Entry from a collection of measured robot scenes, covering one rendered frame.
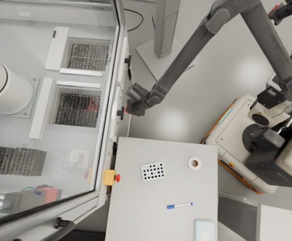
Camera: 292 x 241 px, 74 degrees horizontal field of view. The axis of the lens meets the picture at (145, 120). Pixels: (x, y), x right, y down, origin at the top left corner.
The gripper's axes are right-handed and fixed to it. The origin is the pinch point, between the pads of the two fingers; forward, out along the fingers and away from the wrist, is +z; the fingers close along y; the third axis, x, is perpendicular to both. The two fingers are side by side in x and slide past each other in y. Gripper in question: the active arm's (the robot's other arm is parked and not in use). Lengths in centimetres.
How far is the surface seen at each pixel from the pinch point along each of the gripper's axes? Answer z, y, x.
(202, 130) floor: 40, -104, -15
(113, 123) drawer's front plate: 1.7, 6.3, 7.5
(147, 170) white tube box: 4.9, -18.9, 29.2
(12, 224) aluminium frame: -48, 42, 41
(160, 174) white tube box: -1.9, -22.9, 30.8
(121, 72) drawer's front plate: 1.1, 6.0, -21.1
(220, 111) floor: 29, -118, -36
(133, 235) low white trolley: 8, -15, 62
